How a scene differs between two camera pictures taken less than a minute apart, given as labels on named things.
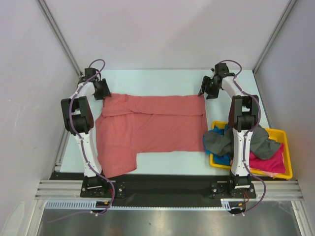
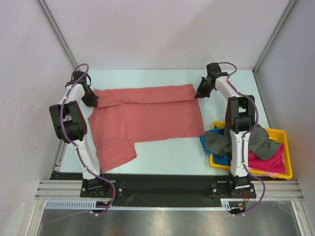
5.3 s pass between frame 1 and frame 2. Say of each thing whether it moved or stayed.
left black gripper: moved
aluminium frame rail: stayed
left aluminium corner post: stayed
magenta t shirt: stayed
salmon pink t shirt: moved
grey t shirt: stayed
